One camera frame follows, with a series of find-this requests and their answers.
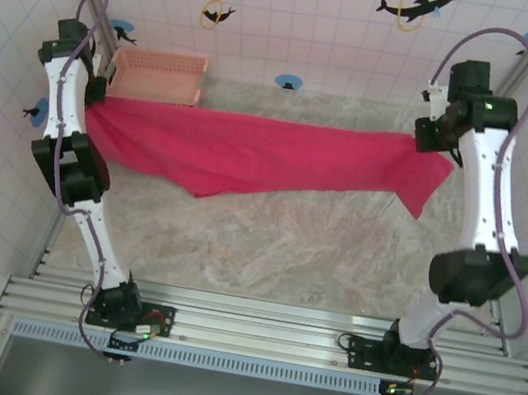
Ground red long pants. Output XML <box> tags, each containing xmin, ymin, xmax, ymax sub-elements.
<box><xmin>73</xmin><ymin>80</ymin><xmax>460</xmax><ymax>241</ymax></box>

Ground blue circle diver sticker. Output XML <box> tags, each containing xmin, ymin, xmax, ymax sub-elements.
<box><xmin>20</xmin><ymin>95</ymin><xmax>52</xmax><ymax>130</ymax></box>

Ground pink plastic basket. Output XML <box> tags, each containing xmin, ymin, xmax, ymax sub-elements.
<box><xmin>101</xmin><ymin>40</ymin><xmax>211</xmax><ymax>113</ymax></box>

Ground small circuit board green light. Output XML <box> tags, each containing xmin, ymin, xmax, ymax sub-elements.
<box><xmin>381</xmin><ymin>362</ymin><xmax>421</xmax><ymax>395</ymax></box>

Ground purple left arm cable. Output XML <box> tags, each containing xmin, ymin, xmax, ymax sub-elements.
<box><xmin>13</xmin><ymin>0</ymin><xmax>177</xmax><ymax>362</ymax></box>

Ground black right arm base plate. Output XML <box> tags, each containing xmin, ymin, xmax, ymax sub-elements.
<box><xmin>341</xmin><ymin>333</ymin><xmax>443</xmax><ymax>386</ymax></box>

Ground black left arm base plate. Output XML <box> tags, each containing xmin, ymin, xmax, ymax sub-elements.
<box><xmin>84</xmin><ymin>290</ymin><xmax>179</xmax><ymax>341</ymax></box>

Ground small circuit board red wires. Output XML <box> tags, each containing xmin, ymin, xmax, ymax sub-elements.
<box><xmin>132</xmin><ymin>306</ymin><xmax>175</xmax><ymax>344</ymax></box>

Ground aluminium rail frame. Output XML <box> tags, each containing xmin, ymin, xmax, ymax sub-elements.
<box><xmin>0</xmin><ymin>257</ymin><xmax>528</xmax><ymax>395</ymax></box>

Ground white slotted cable duct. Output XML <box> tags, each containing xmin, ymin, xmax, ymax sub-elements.
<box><xmin>10</xmin><ymin>319</ymin><xmax>389</xmax><ymax>395</ymax></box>

